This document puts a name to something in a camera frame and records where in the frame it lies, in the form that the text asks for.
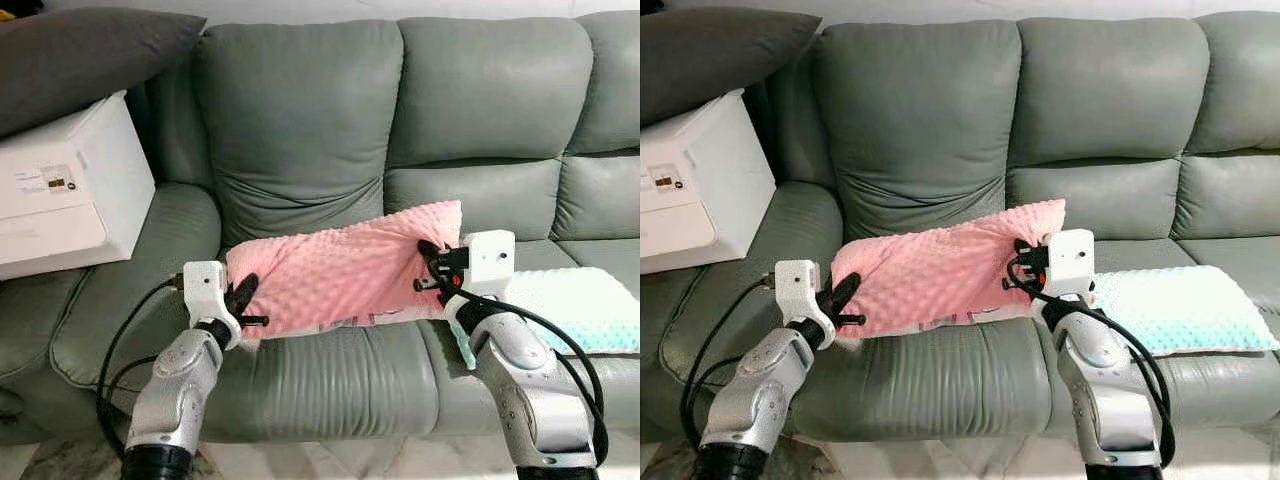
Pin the grey-green leather sofa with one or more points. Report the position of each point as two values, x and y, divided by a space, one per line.
400 120
1000 120

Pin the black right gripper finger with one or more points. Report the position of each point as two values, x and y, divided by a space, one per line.
1022 247
428 249

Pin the white box appliance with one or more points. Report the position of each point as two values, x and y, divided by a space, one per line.
700 180
60 185

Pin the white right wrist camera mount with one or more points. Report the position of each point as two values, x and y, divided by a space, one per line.
490 260
1070 260

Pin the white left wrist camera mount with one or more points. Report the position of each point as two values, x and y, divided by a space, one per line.
205 290
797 290

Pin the dark grey pillow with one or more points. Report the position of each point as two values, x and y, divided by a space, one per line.
80 60
710 55

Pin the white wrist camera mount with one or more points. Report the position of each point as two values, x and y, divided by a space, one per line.
797 290
205 290
490 260
1070 260

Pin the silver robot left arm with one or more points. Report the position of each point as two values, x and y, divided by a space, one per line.
180 400
755 400

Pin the pink dotted pillow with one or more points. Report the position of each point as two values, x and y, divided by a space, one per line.
330 270
930 270

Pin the mint dotted pillow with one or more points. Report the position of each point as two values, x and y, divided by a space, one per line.
1180 310
570 305

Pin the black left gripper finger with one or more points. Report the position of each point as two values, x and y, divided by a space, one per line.
845 292
243 292

